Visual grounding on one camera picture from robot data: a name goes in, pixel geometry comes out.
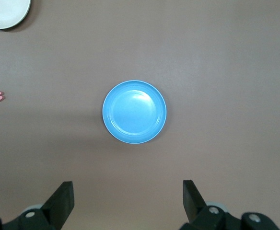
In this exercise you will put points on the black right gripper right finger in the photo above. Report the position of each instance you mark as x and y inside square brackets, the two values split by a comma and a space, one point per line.
[192, 201]

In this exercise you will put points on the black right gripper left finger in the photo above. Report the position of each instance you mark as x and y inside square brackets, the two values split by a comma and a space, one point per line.
[63, 201]

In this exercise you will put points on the blue round plate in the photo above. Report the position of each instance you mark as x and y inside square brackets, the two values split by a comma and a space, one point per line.
[134, 112]

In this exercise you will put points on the beige round plate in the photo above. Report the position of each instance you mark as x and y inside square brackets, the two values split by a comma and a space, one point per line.
[3, 12]

